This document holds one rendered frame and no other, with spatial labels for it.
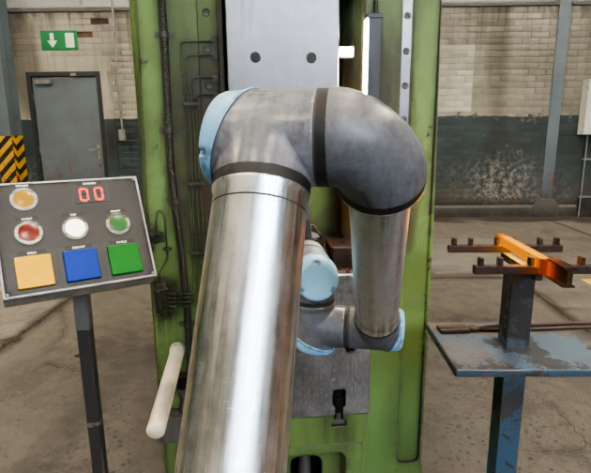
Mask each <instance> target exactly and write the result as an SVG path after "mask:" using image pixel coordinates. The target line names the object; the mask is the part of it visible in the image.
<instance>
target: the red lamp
mask: <svg viewBox="0 0 591 473"><path fill-rule="evenodd" d="M18 235H19V237H20V238H21V239H22V240H24V241H33V240H35V239H37V238H38V236H39V229H38V227H37V226H35V225H34V224H32V223H26V224H24V225H22V226H21V227H20V228H19V230H18Z"/></svg>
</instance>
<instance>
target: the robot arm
mask: <svg viewBox="0 0 591 473"><path fill-rule="evenodd" d="M199 147H200V148H201V153H200V155H199V162H200V167H201V170H202V173H203V176H204V178H205V180H206V181H207V182H208V183H209V184H212V189H211V190H212V193H213V198H212V206H211V212H210V219H209V225H208V232H207V239H206V245H205V258H204V264H203V272H202V279H201V285H200V292H199V298H198V305H197V312H196V318H195V325H194V331H193V339H192V346H191V352H190V359H189V371H188V378H187V385H186V391H185V398H184V405H183V412H182V419H181V425H180V432H179V438H178V445H177V452H176V458H175V465H174V473H286V471H287V460H288V448H289V435H290V423H291V411H292V399H293V387H294V375H295V363H296V349H298V350H299V351H301V352H303V353H305V354H307V355H311V356H325V355H328V354H330V353H332V352H333V351H334V349H335V347H336V348H355V349H370V350H385V351H386V352H390V351H399V350H400V349H401V348H402V344H403V339H404V329H405V318H404V311H403V310H402V309H400V300H401V291H402V275H403V268H404V259H405V251H406V242H407V234H408V225H409V217H410V208H411V207H412V206H413V205H414V204H415V203H416V202H417V201H418V200H419V199H420V197H421V196H422V194H423V192H424V189H425V186H426V179H427V170H428V168H427V160H426V156H425V153H424V149H423V147H422V145H421V143H420V141H419V140H418V138H417V136H416V134H415V133H414V131H413V130H412V129H411V128H410V126H409V125H408V124H407V123H406V121H404V120H403V119H402V118H401V117H400V116H399V115H398V114H397V113H395V112H394V111H393V110H392V109H391V108H390V107H388V106H387V105H385V104H384V103H383V102H382V101H380V100H378V99H376V98H374V97H372V96H370V95H367V94H365V93H363V92H360V91H358V90H355V89H351V88H347V87H340V86H330V87H329V88H320V87H317V88H271V89H259V88H257V87H248V88H245V89H243V90H230V91H225V92H223V93H221V94H219V95H217V96H216V97H215V98H214V99H213V100H212V102H211V103H210V104H209V106H208V108H207V110H206V112H205V116H204V119H203V123H202V126H201V131H200V138H199ZM330 186H331V187H335V188H337V192H338V194H339V196H340V198H341V199H342V200H343V202H344V203H345V204H347V205H348V206H349V218H350V233H351V248H352V263H353V278H354V293H355V306H341V305H335V290H336V288H337V285H338V280H339V276H338V271H337V268H336V266H335V264H334V263H333V262H332V260H331V259H330V258H329V257H328V255H327V254H326V252H325V250H324V249H323V247H322V246H321V245H320V244H319V243H318V242H319V241H320V237H319V235H318V234H316V233H313V232H312V231H311V213H310V206H309V202H310V199H311V187H330Z"/></svg>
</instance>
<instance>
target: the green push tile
mask: <svg viewBox="0 0 591 473"><path fill-rule="evenodd" d="M107 253H108V257H109V262H110V268H111V272H112V276H117V275H123V274H130V273H135V272H142V271H143V270H144V268H143V263H142V259H141V255H140V250H139V245H138V243H129V244H122V245H114V246H108V247H107Z"/></svg>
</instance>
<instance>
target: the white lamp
mask: <svg viewBox="0 0 591 473"><path fill-rule="evenodd" d="M66 231H67V233H68V234H70V235H71V236H74V237H77V236H80V235H82V234H83V233H84V231H85V225H84V223H83V222H82V221H80V220H76V219H74V220H70V221H68V222H67V224H66Z"/></svg>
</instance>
